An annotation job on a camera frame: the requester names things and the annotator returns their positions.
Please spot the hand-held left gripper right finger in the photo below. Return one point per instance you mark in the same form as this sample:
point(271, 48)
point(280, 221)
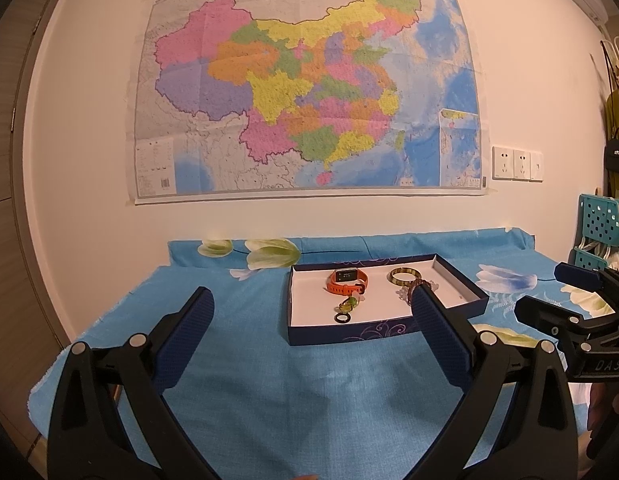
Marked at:
point(439, 330)

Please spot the black handbag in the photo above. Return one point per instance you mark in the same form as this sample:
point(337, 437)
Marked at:
point(617, 152)

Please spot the white wall socket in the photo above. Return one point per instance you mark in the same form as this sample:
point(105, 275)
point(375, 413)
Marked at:
point(522, 165)
point(503, 162)

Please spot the dark blue shallow box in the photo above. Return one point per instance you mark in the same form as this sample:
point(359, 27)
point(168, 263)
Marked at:
point(309, 305)

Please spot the colourful wall map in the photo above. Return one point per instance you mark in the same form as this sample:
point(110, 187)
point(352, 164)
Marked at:
point(299, 85)

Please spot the teal plastic basket rack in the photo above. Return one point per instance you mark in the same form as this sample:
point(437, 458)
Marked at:
point(602, 220)

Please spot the white wall switch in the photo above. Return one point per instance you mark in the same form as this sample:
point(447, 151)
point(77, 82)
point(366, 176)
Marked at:
point(537, 166)

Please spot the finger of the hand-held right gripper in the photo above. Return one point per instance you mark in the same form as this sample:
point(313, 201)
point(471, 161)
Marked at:
point(577, 275)
point(549, 315)

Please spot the green pendant with pink petals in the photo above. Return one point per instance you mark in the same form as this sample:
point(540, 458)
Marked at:
point(347, 304)

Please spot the person's right hand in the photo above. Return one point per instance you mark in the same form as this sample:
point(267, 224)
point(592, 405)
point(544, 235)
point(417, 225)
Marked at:
point(599, 402)

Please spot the yellow-green hanging garment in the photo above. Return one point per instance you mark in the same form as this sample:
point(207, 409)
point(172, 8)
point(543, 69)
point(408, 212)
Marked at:
point(618, 110)

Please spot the orange smart band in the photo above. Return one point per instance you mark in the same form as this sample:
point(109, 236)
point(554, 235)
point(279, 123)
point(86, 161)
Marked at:
point(339, 289)

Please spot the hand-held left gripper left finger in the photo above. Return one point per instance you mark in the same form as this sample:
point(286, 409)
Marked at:
point(189, 335)

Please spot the blue floral tablecloth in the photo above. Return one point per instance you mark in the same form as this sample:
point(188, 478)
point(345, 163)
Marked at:
point(289, 400)

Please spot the amber green bangle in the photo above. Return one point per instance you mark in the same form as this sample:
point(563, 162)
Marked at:
point(391, 276)

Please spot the white coat rack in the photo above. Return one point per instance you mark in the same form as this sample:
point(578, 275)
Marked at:
point(614, 55)

